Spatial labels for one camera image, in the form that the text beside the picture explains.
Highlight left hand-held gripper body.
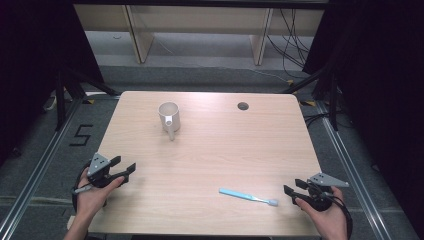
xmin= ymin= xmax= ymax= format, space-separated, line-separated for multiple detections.
xmin=87 ymin=152 xmax=117 ymax=189

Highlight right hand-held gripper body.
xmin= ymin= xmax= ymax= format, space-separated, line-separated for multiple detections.
xmin=301 ymin=172 xmax=350 ymax=212

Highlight light blue toothbrush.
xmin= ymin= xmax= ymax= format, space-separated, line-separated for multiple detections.
xmin=218 ymin=187 xmax=280 ymax=207

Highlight white cup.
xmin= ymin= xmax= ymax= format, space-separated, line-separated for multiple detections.
xmin=157 ymin=101 xmax=182 ymax=142

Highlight person's right hand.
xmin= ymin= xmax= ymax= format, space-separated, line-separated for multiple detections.
xmin=294 ymin=186 xmax=348 ymax=234

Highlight person's left hand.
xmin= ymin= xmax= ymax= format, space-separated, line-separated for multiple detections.
xmin=75 ymin=167 xmax=126 ymax=218

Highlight black metal stand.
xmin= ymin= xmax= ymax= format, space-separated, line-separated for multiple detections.
xmin=54 ymin=68 xmax=121 ymax=132
xmin=281 ymin=66 xmax=340 ymax=132

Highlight dark curtain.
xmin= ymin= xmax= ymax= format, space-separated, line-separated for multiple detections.
xmin=0 ymin=0 xmax=105 ymax=164
xmin=302 ymin=0 xmax=424 ymax=239

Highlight light wooden shelf unit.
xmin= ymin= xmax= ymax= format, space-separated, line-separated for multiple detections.
xmin=73 ymin=3 xmax=326 ymax=66

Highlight silver cable plug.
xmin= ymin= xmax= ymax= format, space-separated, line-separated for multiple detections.
xmin=72 ymin=185 xmax=93 ymax=195

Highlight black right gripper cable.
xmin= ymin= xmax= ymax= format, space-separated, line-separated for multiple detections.
xmin=328 ymin=190 xmax=354 ymax=240

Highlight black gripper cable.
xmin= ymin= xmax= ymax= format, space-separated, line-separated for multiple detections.
xmin=71 ymin=160 xmax=93 ymax=214
xmin=328 ymin=190 xmax=354 ymax=240

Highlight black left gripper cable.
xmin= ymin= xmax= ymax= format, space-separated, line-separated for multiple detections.
xmin=71 ymin=160 xmax=93 ymax=214

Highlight metal floor rail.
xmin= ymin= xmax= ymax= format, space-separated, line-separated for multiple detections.
xmin=314 ymin=99 xmax=394 ymax=240
xmin=0 ymin=96 xmax=84 ymax=240

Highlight black floor cables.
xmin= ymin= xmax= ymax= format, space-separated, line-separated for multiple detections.
xmin=303 ymin=111 xmax=355 ymax=130

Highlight bundle of black hanging cables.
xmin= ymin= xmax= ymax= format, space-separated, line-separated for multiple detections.
xmin=266 ymin=8 xmax=312 ymax=80

